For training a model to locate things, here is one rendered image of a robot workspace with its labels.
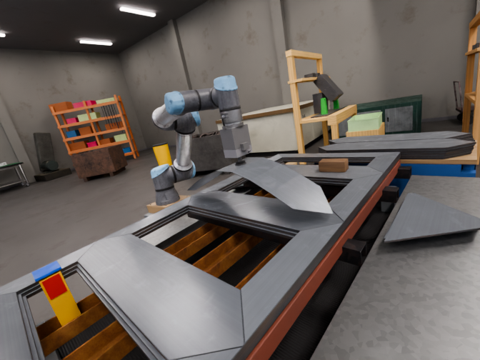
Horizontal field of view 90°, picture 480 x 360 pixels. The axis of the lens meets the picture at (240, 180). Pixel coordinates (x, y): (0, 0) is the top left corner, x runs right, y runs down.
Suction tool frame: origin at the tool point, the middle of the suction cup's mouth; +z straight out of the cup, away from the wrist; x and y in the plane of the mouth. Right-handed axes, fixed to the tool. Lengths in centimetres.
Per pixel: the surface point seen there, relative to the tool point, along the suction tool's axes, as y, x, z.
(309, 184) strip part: 6.8, -23.5, 7.4
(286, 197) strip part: -5.9, -22.7, 6.8
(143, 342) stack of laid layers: -54, -20, 17
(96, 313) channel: -56, 17, 30
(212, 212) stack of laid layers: -9.4, 11.6, 16.6
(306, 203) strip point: -2.8, -27.2, 9.4
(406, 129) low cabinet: 506, 40, 84
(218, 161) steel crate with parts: 234, 298, 73
